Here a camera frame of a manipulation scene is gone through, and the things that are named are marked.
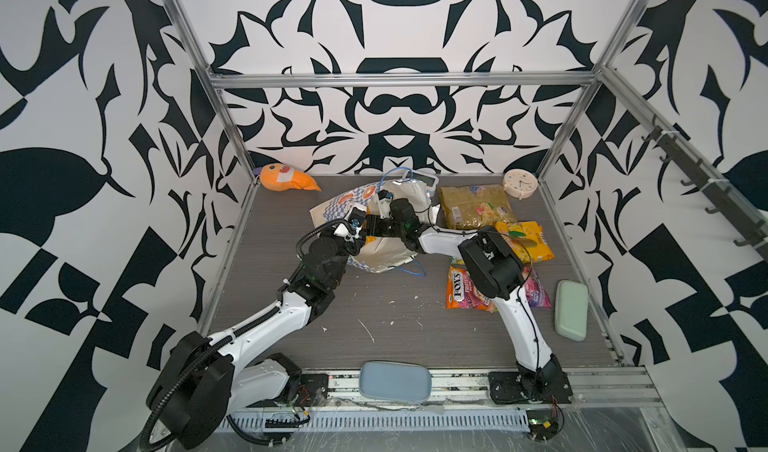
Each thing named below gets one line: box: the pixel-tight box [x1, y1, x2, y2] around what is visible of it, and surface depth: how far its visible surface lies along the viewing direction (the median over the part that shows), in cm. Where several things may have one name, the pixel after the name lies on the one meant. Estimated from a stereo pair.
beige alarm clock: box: [502, 169, 539, 200], surface depth 117 cm
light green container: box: [554, 280, 589, 342], surface depth 87 cm
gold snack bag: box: [438, 184, 517, 230], surface depth 107 cm
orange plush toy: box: [253, 163, 321, 192], surface depth 113 cm
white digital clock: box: [405, 170, 440, 190], surface depth 117 cm
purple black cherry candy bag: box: [522, 266, 552, 309], surface depth 91 cm
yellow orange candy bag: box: [495, 221, 555, 263], surface depth 98 cm
